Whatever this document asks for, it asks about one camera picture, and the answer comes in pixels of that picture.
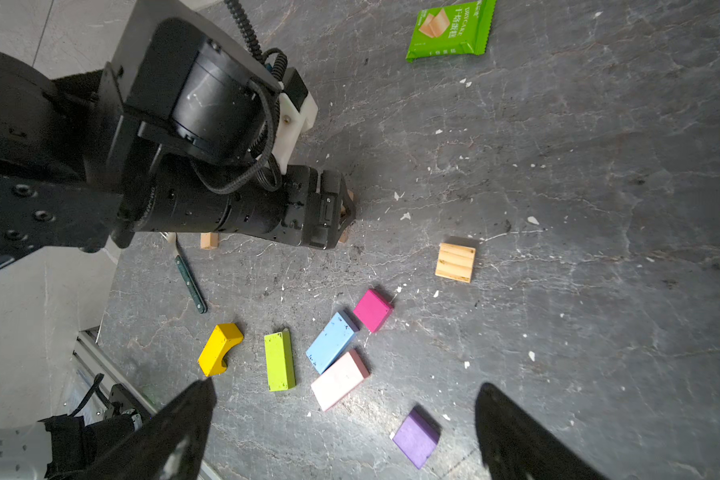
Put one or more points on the light blue block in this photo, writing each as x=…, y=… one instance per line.
x=332, y=341

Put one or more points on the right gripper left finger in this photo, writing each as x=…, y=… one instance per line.
x=171, y=445

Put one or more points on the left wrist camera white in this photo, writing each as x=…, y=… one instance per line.
x=298, y=111

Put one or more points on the magenta cube block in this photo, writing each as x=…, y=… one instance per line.
x=372, y=310

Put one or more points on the yellow arch block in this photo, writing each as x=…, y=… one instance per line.
x=222, y=339

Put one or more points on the pink block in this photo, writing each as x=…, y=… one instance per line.
x=341, y=378

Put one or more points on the lime green block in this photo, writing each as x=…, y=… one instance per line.
x=279, y=361

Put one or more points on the purple cube block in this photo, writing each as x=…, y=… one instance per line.
x=417, y=438

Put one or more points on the green snack packet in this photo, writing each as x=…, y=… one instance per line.
x=462, y=29

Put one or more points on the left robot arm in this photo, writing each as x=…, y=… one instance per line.
x=185, y=130

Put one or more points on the small grooved wood block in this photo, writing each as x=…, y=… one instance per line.
x=455, y=262

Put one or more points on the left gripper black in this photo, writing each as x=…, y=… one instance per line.
x=306, y=211

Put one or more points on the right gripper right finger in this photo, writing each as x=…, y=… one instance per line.
x=513, y=445

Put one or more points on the aluminium mounting rail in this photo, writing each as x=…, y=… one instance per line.
x=106, y=408

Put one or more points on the natural wood block long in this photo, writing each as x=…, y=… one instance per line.
x=209, y=241

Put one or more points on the green handled tool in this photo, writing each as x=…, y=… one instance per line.
x=185, y=272

